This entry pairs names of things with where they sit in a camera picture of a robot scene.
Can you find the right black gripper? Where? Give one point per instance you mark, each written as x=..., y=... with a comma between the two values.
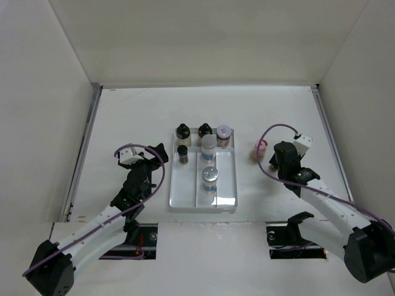
x=273, y=161

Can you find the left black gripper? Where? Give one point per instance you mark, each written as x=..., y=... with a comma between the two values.
x=146, y=161

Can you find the small black cap brown bottle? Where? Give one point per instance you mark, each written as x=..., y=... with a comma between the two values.
x=182, y=151

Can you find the pink cap spice bottle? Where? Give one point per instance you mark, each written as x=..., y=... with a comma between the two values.
x=257, y=153

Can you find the black round cap jar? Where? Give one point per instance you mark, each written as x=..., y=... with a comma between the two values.
x=183, y=135

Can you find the silver cap blue bottle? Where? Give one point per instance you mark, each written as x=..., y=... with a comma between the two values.
x=208, y=148

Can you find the black round cap bottle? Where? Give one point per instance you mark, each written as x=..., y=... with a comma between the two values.
x=204, y=129

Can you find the silver cap blue-band bottle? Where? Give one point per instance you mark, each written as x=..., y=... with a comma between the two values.
x=209, y=177

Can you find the red label spice jar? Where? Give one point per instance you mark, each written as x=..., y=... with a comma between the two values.
x=224, y=133

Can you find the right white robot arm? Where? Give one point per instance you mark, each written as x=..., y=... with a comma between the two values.
x=363, y=242

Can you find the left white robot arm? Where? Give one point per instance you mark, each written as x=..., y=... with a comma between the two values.
x=56, y=265

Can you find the clear acrylic organizer tray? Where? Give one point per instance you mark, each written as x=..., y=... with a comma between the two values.
x=199, y=185

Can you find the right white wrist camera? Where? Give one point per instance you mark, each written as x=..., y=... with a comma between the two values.
x=302, y=142

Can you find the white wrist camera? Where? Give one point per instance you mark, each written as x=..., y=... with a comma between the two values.
x=127, y=155
x=302, y=142

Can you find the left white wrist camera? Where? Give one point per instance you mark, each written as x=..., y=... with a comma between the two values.
x=127, y=155

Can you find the right aluminium frame rail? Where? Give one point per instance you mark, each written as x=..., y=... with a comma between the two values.
x=331, y=140

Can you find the aluminium frame rail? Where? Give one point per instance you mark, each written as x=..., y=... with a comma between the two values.
x=331, y=140
x=70, y=194

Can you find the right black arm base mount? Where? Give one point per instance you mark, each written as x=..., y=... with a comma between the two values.
x=286, y=243

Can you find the left aluminium frame rail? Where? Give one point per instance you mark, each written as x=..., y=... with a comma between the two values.
x=70, y=194

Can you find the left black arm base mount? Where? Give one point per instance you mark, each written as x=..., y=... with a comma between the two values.
x=141, y=245

